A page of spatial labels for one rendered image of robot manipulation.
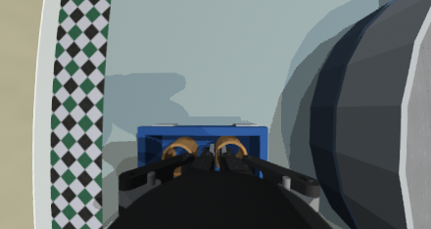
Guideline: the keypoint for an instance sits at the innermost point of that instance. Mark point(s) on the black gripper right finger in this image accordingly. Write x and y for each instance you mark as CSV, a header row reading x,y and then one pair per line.
x,y
305,187

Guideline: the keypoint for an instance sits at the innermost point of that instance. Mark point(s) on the blue crate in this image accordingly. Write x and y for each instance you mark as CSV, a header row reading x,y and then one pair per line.
x,y
150,148

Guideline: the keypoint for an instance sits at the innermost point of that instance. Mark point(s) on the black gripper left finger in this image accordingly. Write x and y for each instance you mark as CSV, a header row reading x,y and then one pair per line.
x,y
138,181

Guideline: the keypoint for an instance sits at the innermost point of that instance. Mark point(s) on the grey round turntable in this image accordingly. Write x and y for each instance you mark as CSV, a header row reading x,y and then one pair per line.
x,y
370,130

